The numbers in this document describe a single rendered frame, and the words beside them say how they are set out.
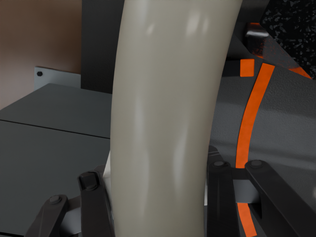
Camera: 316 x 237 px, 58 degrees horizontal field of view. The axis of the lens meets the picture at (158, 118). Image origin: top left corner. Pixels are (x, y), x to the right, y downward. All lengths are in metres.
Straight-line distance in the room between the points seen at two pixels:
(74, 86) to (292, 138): 0.84
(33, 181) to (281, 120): 0.90
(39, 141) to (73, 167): 0.12
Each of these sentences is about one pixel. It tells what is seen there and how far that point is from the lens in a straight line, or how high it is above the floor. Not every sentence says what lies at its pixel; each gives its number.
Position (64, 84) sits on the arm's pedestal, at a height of 0.01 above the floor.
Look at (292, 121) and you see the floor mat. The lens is 1.18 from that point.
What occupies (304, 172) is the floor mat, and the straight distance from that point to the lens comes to 1.30.
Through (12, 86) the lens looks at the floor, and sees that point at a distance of 1.21.
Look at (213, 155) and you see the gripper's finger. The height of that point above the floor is 0.87.
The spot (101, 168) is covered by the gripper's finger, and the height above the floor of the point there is 0.87.
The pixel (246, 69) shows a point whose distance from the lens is 1.01.
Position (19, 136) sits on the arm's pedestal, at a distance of 0.69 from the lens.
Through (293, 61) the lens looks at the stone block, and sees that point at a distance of 0.50.
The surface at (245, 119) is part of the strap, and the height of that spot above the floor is 0.02.
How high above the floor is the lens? 1.03
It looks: 71 degrees down
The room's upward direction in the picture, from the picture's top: 175 degrees counter-clockwise
